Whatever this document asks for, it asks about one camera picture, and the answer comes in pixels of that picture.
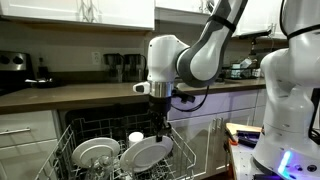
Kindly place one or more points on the silver toaster oven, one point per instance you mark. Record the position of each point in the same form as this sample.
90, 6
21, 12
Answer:
15, 69

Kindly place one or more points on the wire dishwasher rack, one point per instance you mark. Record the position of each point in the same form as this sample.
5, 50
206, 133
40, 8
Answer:
82, 126

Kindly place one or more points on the white drawer front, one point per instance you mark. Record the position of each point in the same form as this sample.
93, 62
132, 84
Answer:
21, 128

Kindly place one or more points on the white plate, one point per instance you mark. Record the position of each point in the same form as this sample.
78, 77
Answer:
144, 154
89, 151

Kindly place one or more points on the dish drying rack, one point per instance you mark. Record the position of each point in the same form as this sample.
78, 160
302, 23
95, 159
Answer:
246, 69

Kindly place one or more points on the white mug in rack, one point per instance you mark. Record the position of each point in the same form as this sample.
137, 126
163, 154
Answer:
135, 137

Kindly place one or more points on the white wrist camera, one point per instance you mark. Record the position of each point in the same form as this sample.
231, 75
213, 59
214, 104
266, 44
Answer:
142, 87

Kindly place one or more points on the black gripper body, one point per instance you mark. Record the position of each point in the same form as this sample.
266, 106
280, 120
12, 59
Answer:
159, 108

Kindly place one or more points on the black frying pan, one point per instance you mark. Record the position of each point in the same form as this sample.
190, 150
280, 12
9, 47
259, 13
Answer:
44, 83

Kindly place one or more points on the clear glass in rack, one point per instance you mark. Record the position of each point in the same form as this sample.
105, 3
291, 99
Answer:
101, 169

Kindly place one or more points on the white upper cabinet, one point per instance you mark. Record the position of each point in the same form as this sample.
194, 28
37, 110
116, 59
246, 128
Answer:
133, 14

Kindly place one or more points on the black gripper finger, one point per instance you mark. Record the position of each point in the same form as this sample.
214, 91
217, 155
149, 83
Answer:
167, 128
159, 134

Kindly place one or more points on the wall outlet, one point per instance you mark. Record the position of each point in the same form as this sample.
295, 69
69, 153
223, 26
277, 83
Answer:
96, 58

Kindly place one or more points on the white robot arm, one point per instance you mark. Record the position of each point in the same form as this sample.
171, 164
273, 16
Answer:
285, 146

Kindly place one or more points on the orange handled tool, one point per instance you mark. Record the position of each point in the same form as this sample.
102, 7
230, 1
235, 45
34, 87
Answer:
231, 139

